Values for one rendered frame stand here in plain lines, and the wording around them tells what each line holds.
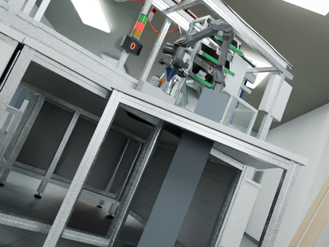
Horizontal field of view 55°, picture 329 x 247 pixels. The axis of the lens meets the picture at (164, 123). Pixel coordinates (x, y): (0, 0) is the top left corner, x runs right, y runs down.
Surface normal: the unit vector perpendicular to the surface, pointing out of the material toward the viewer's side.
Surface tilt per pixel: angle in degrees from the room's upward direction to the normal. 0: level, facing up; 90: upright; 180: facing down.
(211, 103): 90
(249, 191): 90
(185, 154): 90
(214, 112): 90
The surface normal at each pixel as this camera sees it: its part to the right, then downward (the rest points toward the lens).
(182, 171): 0.00, -0.17
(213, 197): -0.74, -0.41
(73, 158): 0.54, 0.09
